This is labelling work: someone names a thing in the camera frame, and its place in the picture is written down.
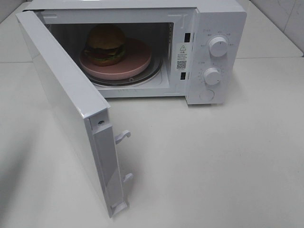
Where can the white microwave door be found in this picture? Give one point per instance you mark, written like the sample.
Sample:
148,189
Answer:
80,109

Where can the white upper microwave knob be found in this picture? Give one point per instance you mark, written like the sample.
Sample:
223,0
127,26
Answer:
218,46

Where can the glass microwave turntable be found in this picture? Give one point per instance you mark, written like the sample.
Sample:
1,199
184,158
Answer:
152,69

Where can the white microwave oven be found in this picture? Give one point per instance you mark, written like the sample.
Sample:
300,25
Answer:
161,24

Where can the burger with lettuce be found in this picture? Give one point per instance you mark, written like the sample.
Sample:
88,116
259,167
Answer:
105,45

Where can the white warning label sticker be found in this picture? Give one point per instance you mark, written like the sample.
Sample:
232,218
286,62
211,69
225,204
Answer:
182,54

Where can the white lower microwave knob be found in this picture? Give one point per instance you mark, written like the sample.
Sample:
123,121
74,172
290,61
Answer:
212,76

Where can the round white door button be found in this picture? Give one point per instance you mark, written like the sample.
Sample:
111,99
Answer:
207,95

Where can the pink round plate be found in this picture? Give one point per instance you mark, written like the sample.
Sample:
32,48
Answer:
137,58

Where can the white microwave knob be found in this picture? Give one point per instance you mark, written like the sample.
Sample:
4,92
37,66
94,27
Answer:
212,76
218,46

